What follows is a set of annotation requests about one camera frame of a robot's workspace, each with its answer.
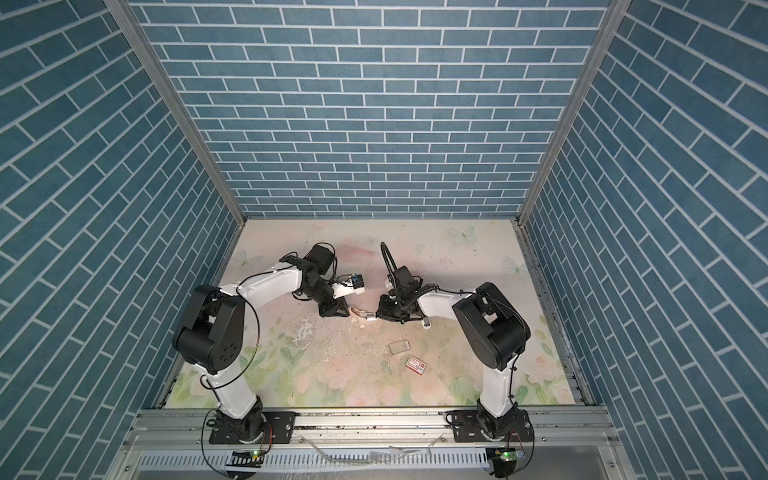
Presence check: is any aluminium corner post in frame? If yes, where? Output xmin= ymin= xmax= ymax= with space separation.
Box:
xmin=104 ymin=0 xmax=246 ymax=226
xmin=517 ymin=0 xmax=631 ymax=226

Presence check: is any aluminium corner post left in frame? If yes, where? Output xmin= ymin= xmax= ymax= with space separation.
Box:
xmin=104 ymin=0 xmax=246 ymax=226

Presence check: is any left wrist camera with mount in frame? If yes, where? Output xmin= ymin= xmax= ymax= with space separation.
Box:
xmin=331 ymin=273 xmax=365 ymax=299

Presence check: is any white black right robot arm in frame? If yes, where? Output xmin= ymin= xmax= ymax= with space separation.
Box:
xmin=376 ymin=266 xmax=532 ymax=441

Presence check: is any empty clear staple tray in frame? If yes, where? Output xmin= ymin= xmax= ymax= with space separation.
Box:
xmin=387 ymin=339 xmax=411 ymax=356

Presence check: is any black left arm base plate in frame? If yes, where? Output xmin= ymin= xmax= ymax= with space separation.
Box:
xmin=205 ymin=411 xmax=297 ymax=446

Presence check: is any red staple box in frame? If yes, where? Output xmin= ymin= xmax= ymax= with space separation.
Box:
xmin=406 ymin=355 xmax=427 ymax=375

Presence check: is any aluminium corner post right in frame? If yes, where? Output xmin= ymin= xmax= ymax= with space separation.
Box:
xmin=517 ymin=0 xmax=631 ymax=226

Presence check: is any aluminium front rail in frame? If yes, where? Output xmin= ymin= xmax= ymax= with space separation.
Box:
xmin=107 ymin=405 xmax=633 ymax=479

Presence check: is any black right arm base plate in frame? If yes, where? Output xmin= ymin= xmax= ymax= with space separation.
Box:
xmin=444 ymin=404 xmax=535 ymax=443

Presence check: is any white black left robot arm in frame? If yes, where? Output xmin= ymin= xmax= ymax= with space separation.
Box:
xmin=172 ymin=242 xmax=350 ymax=443

